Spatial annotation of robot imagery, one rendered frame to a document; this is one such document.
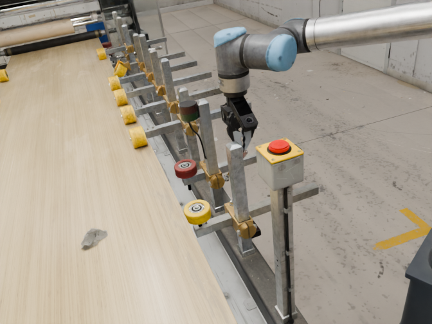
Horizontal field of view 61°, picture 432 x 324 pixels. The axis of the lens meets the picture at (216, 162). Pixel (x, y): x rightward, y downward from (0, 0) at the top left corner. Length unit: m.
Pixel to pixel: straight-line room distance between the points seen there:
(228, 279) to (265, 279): 0.16
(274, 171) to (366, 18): 0.48
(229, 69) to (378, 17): 0.38
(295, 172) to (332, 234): 1.60
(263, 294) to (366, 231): 1.33
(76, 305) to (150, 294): 0.17
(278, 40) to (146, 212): 0.62
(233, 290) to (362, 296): 0.94
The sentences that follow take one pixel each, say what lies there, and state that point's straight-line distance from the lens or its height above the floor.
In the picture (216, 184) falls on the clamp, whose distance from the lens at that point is 1.30.
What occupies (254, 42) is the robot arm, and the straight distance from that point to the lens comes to 0.99.
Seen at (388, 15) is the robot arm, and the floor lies 1.38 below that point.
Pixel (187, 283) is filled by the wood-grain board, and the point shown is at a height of 0.90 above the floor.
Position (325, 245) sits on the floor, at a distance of 2.25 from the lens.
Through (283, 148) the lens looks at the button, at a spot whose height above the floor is 1.23.
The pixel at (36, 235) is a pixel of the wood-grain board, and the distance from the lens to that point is 1.24.
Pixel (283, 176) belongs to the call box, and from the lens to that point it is 0.72.
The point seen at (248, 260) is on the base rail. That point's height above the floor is 0.70.
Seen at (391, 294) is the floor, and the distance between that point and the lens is 2.09.
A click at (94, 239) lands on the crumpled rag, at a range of 1.11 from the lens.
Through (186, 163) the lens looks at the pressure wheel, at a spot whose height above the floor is 0.91.
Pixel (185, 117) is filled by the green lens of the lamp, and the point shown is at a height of 1.11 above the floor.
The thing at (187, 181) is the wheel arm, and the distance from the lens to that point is 1.34.
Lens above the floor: 1.60
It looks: 32 degrees down
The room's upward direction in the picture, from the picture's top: 9 degrees counter-clockwise
